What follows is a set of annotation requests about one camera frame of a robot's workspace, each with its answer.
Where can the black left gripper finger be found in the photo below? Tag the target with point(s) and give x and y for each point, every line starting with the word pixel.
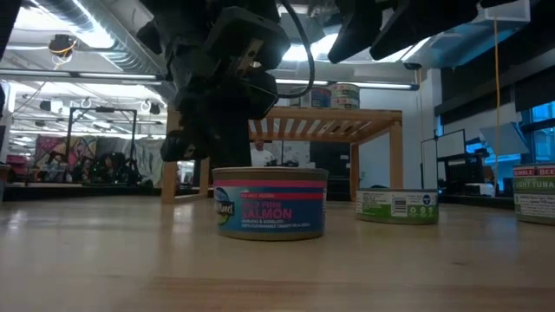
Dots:
pixel 182 149
pixel 230 147

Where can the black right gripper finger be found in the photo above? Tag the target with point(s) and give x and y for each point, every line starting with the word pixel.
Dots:
pixel 355 30
pixel 420 21

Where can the green label tuna can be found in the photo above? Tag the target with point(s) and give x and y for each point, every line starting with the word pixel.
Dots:
pixel 344 104
pixel 535 182
pixel 537 210
pixel 396 208
pixel 344 91

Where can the black background robot arm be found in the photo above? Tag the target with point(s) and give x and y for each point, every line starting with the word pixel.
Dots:
pixel 286 164
pixel 115 169

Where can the wooden slatted shelf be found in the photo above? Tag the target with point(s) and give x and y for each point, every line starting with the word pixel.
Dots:
pixel 329 115

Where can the person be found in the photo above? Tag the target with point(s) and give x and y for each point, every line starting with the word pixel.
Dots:
pixel 260 156

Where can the white hanging sheet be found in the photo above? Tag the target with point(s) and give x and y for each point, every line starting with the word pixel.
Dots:
pixel 147 160

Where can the black cabinet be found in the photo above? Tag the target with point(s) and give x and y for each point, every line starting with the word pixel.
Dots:
pixel 329 167

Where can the colourful painted panel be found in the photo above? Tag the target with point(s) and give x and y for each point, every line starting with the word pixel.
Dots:
pixel 65 149

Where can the white board on stand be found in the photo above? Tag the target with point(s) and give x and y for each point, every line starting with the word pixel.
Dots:
pixel 451 145

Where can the grey angled panel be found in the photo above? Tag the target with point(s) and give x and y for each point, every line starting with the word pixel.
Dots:
pixel 503 138

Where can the round black ceiling device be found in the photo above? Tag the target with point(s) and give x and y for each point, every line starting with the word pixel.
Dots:
pixel 62 45

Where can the red object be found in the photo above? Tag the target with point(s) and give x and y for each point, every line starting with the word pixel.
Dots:
pixel 15 167

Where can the white desktop device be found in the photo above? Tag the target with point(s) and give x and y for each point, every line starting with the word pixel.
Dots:
pixel 477 189

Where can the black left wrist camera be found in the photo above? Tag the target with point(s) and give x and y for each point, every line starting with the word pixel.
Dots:
pixel 247 37

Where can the black metal rig frame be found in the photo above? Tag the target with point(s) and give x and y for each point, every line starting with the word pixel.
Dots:
pixel 104 109

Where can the black aluminium table frame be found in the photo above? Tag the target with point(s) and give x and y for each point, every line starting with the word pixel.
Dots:
pixel 86 193

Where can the silver ventilation duct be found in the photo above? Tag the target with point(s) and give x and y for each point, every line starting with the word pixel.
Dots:
pixel 121 47

